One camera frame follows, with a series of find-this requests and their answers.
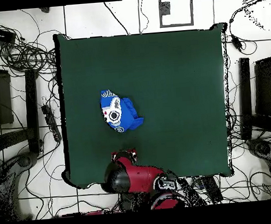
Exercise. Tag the blue printed shirt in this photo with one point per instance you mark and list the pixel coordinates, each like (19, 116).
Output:
(126, 115)

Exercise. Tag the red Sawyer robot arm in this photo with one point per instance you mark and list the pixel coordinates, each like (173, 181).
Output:
(140, 176)

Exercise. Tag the black flat box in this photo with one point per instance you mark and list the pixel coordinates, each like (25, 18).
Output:
(210, 188)

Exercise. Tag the dark green table cloth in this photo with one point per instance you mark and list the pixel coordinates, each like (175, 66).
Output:
(171, 90)

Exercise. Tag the black power strip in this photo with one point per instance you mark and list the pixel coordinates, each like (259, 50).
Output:
(51, 122)

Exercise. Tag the grey stand foot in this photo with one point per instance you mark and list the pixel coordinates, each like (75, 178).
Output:
(25, 161)
(264, 148)

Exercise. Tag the black upright stand bar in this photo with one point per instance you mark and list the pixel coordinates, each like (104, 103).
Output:
(32, 108)
(245, 96)

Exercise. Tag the small dark grey box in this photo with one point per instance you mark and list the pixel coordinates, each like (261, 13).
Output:
(165, 8)

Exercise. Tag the large black box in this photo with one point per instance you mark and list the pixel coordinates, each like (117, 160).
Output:
(267, 87)

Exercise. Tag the black power adapter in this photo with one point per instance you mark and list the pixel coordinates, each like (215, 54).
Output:
(236, 43)

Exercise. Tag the black electronics box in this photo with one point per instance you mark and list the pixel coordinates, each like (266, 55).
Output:
(0, 35)

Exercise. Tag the black metal frame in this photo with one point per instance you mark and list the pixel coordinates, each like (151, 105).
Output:
(2, 96)

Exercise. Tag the grey rectangular frame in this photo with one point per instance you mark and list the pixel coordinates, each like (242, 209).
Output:
(191, 9)

